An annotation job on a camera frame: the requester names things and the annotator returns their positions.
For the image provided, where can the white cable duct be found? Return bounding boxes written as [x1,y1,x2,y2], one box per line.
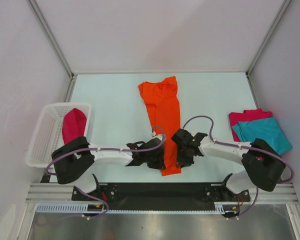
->
[36,201,241,215]

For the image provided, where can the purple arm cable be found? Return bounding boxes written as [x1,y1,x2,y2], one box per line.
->
[45,125,167,221]
[182,115,296,221]

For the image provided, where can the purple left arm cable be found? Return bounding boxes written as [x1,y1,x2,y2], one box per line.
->
[45,125,167,221]

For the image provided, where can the white plastic basket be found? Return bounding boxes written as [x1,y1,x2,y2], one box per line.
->
[25,102,92,168]

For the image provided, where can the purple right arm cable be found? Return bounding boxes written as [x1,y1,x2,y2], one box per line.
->
[182,115,296,221]

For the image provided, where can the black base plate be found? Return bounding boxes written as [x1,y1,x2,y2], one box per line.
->
[72,181,251,211]

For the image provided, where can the folded crimson t-shirt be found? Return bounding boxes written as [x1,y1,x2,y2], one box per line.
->
[228,108,273,142]

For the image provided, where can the crimson t-shirt in basket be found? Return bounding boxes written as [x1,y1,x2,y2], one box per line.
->
[61,108,87,145]

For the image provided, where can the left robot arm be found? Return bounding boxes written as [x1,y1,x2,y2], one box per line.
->
[46,134,166,200]

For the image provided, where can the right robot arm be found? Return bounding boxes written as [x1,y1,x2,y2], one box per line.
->
[171,128,286,201]

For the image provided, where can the orange t-shirt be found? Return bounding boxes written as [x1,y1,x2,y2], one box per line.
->
[138,76,182,177]

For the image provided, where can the folded teal t-shirt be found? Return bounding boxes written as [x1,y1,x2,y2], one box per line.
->
[232,117,293,155]

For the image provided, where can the aluminium frame rail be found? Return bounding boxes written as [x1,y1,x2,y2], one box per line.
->
[25,183,299,205]

